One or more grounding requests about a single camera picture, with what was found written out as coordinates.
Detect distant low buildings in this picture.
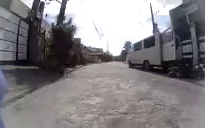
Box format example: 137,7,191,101
79,44,114,64

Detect thin utility pole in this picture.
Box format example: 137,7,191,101
149,2,162,36

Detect building with gate pillars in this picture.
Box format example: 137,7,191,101
168,0,205,80

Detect grey concrete road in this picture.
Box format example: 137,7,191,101
0,60,205,128

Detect raised grey concrete pavement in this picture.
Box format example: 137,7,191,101
0,64,86,108

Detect white panel fence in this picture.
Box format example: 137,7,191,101
0,0,30,66

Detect white van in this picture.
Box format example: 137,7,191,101
126,30,178,72

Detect dark bushes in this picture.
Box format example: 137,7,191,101
43,18,89,73

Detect dark pole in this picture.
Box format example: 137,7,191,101
27,0,46,68

